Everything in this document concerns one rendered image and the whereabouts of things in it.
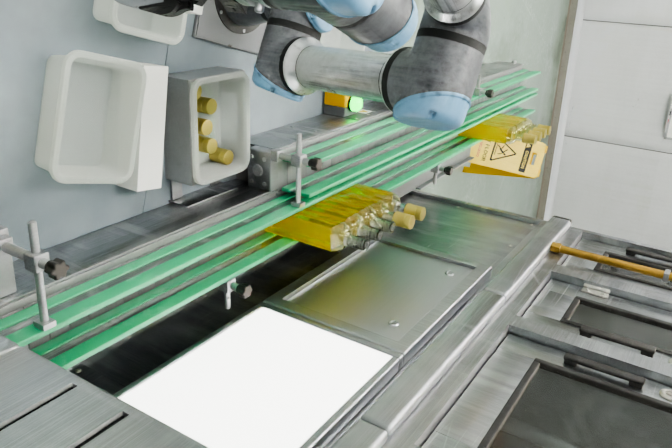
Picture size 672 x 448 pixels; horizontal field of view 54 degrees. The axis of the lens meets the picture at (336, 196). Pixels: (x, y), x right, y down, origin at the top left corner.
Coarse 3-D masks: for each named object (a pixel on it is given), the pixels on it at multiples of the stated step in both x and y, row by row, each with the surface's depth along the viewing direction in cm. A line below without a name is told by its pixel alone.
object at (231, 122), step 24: (240, 72) 140; (192, 96) 130; (216, 96) 146; (240, 96) 145; (192, 120) 132; (216, 120) 148; (240, 120) 146; (192, 144) 134; (240, 144) 148; (216, 168) 145; (240, 168) 147
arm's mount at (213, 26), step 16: (208, 0) 138; (208, 16) 140; (224, 16) 143; (192, 32) 138; (208, 32) 141; (224, 32) 145; (240, 32) 149; (256, 32) 154; (240, 48) 151; (256, 48) 155
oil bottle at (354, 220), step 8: (312, 208) 152; (320, 208) 152; (328, 208) 152; (336, 208) 152; (328, 216) 149; (336, 216) 148; (344, 216) 148; (352, 216) 148; (360, 216) 149; (352, 224) 146; (360, 224) 147; (352, 232) 147
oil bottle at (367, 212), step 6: (330, 198) 158; (336, 198) 158; (330, 204) 155; (336, 204) 155; (342, 204) 155; (348, 204) 155; (354, 204) 155; (360, 204) 155; (354, 210) 152; (360, 210) 152; (366, 210) 152; (372, 210) 153; (366, 216) 151; (372, 216) 152; (366, 222) 151
